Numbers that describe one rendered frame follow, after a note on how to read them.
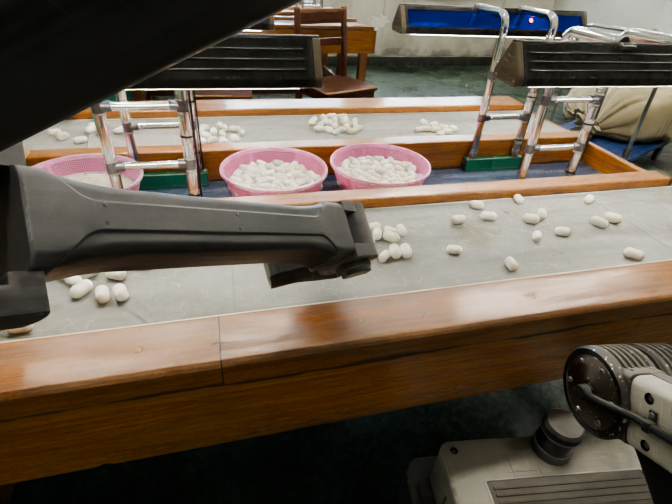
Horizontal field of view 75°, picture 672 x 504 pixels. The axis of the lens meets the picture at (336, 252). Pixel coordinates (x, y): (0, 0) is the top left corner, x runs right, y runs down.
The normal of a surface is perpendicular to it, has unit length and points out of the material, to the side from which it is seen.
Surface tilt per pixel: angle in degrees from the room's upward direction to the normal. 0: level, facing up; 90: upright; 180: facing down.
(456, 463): 0
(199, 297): 0
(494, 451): 0
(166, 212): 51
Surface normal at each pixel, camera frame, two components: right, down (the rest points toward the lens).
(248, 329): 0.06, -0.82
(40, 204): 0.76, -0.33
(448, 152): 0.25, 0.56
